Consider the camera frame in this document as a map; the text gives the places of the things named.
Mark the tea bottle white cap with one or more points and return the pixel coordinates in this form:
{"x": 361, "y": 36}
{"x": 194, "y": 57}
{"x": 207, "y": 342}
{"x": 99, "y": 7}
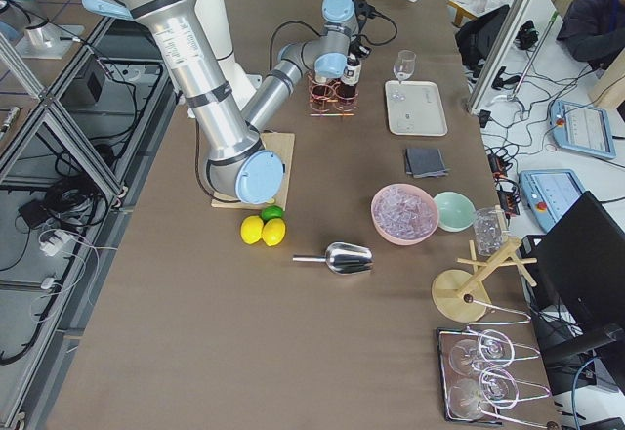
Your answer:
{"x": 350, "y": 78}

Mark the copper wire bottle basket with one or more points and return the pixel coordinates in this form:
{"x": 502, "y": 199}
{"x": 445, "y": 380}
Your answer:
{"x": 329, "y": 104}

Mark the clear wine glass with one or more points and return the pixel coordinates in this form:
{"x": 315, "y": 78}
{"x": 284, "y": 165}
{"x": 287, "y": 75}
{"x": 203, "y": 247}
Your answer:
{"x": 403, "y": 69}

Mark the white rabbit tray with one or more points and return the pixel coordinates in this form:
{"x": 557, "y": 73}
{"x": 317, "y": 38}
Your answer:
{"x": 414, "y": 108}

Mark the wooden cutting board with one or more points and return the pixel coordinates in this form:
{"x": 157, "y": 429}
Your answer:
{"x": 283, "y": 145}

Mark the grey folded cloth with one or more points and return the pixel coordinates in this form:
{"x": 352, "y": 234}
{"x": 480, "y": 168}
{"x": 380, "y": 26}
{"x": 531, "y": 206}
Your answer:
{"x": 423, "y": 163}

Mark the pink bowl of ice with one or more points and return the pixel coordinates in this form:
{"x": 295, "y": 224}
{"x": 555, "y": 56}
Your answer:
{"x": 404, "y": 214}

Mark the green lime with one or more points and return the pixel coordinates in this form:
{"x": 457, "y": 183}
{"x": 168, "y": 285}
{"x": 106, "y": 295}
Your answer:
{"x": 271, "y": 212}

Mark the green bowl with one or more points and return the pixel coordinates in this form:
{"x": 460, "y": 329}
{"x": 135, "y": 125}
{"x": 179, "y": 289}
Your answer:
{"x": 455, "y": 211}

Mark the lower yellow lemon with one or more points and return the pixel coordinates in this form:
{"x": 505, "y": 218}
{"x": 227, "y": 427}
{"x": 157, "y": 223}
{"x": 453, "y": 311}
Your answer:
{"x": 273, "y": 232}

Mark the yellow lemon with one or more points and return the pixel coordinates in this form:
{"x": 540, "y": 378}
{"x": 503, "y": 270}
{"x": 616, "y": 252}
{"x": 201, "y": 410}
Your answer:
{"x": 273, "y": 232}
{"x": 251, "y": 229}

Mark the upper yellow lemon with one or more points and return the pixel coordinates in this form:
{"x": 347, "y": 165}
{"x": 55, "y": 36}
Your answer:
{"x": 251, "y": 229}

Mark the metal ice scoop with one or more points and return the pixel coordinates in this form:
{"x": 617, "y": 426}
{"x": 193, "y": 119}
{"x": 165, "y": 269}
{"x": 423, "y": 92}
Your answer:
{"x": 342, "y": 258}

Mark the clear glass tumbler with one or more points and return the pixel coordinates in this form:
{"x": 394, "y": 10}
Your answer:
{"x": 490, "y": 230}

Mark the blue teach pendant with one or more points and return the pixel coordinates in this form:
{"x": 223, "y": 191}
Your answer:
{"x": 550, "y": 193}
{"x": 581, "y": 128}

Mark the wooden cup stand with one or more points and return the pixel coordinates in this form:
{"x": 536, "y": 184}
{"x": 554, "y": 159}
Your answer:
{"x": 462, "y": 297}

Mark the black monitor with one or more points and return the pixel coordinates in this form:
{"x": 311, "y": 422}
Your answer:
{"x": 582, "y": 257}

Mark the black glass holder tray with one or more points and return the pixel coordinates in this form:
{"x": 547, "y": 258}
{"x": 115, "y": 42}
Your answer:
{"x": 478, "y": 387}

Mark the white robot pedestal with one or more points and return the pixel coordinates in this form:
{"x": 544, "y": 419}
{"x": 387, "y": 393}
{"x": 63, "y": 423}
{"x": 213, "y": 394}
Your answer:
{"x": 213, "y": 18}

